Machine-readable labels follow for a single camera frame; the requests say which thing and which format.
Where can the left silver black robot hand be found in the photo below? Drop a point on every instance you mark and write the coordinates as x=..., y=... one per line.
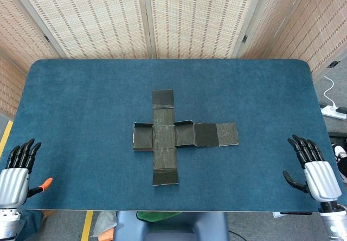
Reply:
x=15, y=184

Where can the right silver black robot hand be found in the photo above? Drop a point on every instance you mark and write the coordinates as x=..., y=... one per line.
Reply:
x=322, y=181

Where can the black cardboard box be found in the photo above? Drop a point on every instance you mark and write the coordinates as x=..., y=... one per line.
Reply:
x=164, y=138

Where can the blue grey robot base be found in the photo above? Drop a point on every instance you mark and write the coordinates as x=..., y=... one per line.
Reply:
x=173, y=227

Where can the black white sneaker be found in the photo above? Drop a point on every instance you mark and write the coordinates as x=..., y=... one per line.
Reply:
x=341, y=154

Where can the black equipment base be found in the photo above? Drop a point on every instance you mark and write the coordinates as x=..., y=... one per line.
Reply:
x=337, y=136

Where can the white power strip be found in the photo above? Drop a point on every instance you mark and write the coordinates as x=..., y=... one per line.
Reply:
x=332, y=113

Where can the woven folding screen panel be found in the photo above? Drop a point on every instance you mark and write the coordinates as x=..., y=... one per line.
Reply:
x=11, y=89
x=271, y=21
x=89, y=19
x=320, y=21
x=21, y=29
x=200, y=19

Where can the grey plastic bag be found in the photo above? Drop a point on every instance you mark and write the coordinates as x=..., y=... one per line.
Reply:
x=104, y=222

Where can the orange item on floor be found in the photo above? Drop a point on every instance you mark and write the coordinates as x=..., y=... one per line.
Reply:
x=106, y=236

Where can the black screen hinge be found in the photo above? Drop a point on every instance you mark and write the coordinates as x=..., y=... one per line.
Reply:
x=333, y=64
x=46, y=38
x=244, y=38

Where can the green cloth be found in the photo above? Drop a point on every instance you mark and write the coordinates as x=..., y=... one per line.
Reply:
x=154, y=216

